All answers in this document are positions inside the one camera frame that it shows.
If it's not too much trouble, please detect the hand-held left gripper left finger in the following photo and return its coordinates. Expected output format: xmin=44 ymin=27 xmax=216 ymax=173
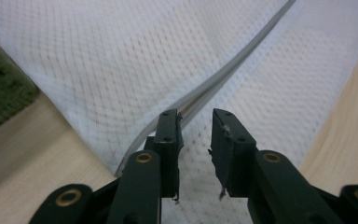
xmin=143 ymin=107 xmax=185 ymax=203

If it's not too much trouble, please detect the green woven basket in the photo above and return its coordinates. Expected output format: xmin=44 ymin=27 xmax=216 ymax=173
xmin=0 ymin=29 xmax=41 ymax=139

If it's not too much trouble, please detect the white mesh laundry bag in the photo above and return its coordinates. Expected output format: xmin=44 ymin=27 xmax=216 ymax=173
xmin=0 ymin=0 xmax=358 ymax=224

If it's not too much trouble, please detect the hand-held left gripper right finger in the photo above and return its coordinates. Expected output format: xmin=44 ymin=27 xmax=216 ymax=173
xmin=208 ymin=107 xmax=258 ymax=201

